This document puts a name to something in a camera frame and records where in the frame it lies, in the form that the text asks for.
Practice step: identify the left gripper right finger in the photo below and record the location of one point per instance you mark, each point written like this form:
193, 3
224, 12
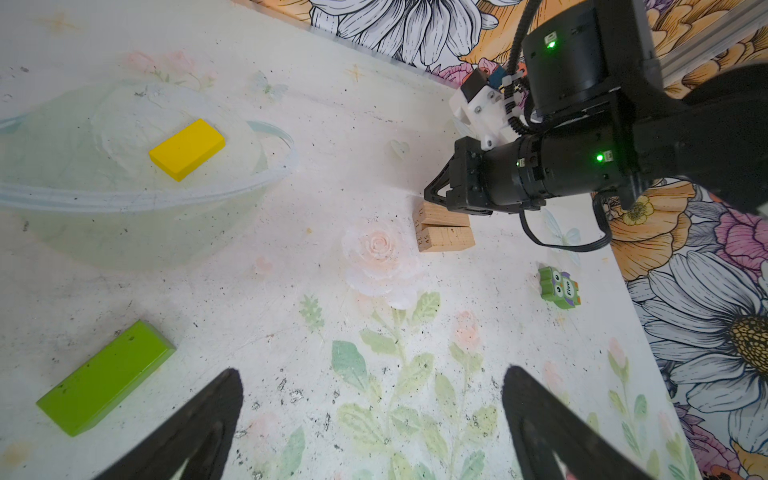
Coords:
547, 435

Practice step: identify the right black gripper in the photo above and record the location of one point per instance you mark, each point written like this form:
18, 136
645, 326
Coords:
524, 174

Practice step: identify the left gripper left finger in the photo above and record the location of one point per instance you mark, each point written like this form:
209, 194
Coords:
194, 443

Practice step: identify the lime green block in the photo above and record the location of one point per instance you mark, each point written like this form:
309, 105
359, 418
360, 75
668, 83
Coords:
93, 390

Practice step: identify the green owl number block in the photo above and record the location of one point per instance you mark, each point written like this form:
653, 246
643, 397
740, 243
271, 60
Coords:
559, 288

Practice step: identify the natural wood block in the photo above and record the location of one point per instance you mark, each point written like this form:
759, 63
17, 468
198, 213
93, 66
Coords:
444, 239
429, 214

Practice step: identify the yellow long block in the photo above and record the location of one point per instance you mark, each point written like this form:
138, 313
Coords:
184, 152

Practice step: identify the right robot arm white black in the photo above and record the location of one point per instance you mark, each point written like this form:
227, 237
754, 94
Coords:
607, 124

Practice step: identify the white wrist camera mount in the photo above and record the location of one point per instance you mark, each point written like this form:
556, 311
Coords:
480, 108

